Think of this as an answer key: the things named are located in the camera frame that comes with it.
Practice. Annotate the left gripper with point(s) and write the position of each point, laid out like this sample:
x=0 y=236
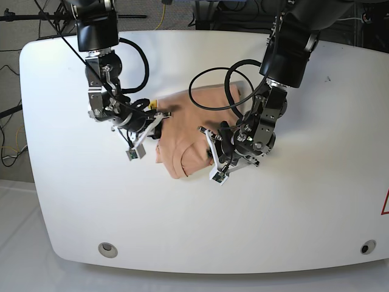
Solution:
x=254 y=137

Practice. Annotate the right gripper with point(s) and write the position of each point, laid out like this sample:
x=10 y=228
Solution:
x=132 y=117

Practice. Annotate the peach T-shirt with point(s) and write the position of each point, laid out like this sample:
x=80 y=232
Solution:
x=182 y=148

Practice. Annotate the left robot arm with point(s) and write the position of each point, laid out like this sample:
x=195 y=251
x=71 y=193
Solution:
x=295 y=36

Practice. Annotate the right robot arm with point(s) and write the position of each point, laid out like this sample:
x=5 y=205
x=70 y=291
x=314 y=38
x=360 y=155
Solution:
x=97 y=34

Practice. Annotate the black tripod stand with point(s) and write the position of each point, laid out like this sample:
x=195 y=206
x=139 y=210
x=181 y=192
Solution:
x=36 y=18

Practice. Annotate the left table grommet hole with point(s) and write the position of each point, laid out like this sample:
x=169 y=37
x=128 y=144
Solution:
x=108 y=250

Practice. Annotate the table grommet hole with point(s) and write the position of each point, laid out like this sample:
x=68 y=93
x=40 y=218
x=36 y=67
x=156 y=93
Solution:
x=368 y=247
x=108 y=250

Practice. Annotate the right table grommet hole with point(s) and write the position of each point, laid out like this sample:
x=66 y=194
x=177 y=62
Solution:
x=368 y=247

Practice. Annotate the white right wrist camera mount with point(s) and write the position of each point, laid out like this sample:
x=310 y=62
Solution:
x=152 y=128

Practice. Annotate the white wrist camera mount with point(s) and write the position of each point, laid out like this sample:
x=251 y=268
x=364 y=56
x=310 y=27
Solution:
x=152 y=128
x=226 y=157

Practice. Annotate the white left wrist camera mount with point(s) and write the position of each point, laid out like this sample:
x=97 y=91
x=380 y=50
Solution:
x=226 y=157

